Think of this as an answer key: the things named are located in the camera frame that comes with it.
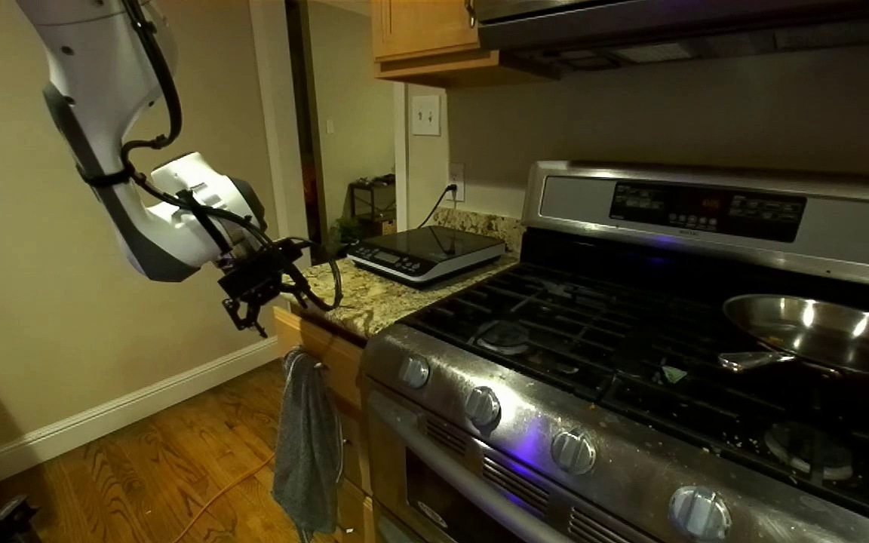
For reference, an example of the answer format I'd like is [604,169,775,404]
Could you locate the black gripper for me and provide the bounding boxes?
[222,239,306,332]

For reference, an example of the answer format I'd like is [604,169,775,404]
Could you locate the wooden kitchen drawer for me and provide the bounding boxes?
[272,308,363,407]

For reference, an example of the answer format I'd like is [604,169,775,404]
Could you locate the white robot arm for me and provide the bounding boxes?
[19,0,324,328]

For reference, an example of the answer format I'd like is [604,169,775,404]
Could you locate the lower left wooden drawer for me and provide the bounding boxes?
[336,404,378,543]

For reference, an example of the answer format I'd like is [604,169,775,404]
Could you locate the granite countertop left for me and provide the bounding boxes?
[290,208,527,341]

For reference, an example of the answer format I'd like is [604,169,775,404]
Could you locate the grey hanging dish towel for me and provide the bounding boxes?
[272,350,344,543]

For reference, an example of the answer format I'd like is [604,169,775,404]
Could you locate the black induction cooktop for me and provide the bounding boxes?
[349,226,506,286]

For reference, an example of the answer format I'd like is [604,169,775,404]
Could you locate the stainless steel gas stove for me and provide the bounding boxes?
[363,160,869,543]

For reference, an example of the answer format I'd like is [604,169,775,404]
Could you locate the stainless steel microwave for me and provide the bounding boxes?
[464,0,869,73]

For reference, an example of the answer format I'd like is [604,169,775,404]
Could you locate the stainless steel frying pan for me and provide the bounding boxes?
[720,294,869,376]

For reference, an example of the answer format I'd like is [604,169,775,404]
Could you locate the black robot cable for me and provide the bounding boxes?
[83,0,344,315]

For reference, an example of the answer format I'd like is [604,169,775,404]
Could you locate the black power cord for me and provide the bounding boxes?
[420,184,460,235]

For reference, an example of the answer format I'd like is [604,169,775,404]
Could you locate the white wall power outlet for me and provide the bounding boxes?
[446,180,464,201]

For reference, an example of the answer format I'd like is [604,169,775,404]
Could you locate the white light switch plate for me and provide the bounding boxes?
[412,93,442,135]

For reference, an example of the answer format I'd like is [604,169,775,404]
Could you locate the upper wooden wall cabinet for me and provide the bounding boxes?
[369,0,566,87]

